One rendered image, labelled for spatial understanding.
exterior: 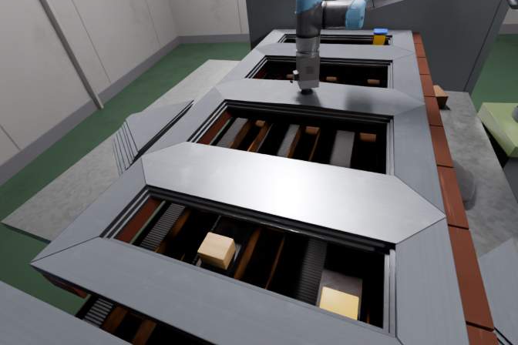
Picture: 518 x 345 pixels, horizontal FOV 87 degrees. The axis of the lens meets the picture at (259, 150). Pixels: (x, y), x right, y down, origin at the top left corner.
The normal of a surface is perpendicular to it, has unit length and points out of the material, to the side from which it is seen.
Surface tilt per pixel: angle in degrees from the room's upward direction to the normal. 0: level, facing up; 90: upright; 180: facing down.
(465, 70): 90
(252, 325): 0
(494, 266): 0
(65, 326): 0
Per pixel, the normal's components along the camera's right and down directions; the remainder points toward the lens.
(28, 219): -0.09, -0.78
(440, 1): -0.35, 0.61
